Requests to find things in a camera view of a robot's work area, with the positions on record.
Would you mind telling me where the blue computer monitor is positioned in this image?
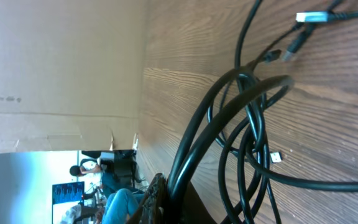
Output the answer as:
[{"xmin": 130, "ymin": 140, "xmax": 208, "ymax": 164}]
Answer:
[{"xmin": 52, "ymin": 181, "xmax": 85, "ymax": 224}]

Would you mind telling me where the person in blue jeans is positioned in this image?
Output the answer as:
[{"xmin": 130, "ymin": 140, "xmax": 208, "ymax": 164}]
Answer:
[{"xmin": 59, "ymin": 188, "xmax": 145, "ymax": 224}]

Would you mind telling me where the black cable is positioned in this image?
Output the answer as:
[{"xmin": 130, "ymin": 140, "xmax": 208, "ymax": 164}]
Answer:
[
  {"xmin": 166, "ymin": 0, "xmax": 358, "ymax": 224},
  {"xmin": 206, "ymin": 0, "xmax": 344, "ymax": 224},
  {"xmin": 218, "ymin": 6, "xmax": 358, "ymax": 224}
]

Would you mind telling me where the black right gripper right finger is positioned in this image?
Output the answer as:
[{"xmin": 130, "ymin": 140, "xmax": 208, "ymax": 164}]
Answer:
[{"xmin": 179, "ymin": 182, "xmax": 216, "ymax": 224}]

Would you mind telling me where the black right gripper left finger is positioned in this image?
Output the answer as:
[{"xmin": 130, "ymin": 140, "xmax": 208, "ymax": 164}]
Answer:
[{"xmin": 126, "ymin": 173, "xmax": 167, "ymax": 224}]

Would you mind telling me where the seated person in background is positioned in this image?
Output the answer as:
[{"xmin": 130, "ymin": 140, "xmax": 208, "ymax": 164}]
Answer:
[{"xmin": 69, "ymin": 158, "xmax": 116, "ymax": 193}]

